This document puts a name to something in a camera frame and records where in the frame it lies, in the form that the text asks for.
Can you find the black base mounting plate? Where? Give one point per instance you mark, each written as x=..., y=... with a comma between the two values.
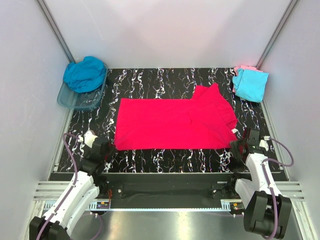
x=168, y=190

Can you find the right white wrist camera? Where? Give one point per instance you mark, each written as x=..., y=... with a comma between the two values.
x=264, y=142

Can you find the left aluminium corner post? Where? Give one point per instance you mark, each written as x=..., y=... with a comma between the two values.
x=55, y=29

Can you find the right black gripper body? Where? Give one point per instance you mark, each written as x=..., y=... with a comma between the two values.
x=235, y=146

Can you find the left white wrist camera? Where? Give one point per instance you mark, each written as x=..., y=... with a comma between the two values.
x=88, y=138

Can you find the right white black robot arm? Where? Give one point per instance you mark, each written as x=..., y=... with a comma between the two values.
x=266, y=209

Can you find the right aluminium corner post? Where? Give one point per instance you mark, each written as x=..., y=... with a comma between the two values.
x=277, y=32

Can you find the folded light blue t shirt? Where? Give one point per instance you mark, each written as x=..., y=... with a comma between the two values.
x=250, y=84

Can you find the aluminium corner post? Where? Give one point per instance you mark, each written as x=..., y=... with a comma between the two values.
x=277, y=32
x=55, y=29

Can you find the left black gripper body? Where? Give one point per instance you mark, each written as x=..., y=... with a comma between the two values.
x=111, y=151

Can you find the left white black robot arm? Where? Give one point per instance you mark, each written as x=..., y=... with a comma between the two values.
x=87, y=184

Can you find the blue crumpled t shirt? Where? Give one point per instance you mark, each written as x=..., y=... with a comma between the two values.
x=85, y=76

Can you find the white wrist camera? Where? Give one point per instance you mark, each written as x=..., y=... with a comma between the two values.
x=264, y=142
x=88, y=138

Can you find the clear teal plastic bin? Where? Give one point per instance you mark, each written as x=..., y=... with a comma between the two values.
x=87, y=101

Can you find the red t shirt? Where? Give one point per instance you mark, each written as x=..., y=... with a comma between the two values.
x=205, y=121

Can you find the white slotted cable duct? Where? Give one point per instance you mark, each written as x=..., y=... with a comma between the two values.
x=98, y=206

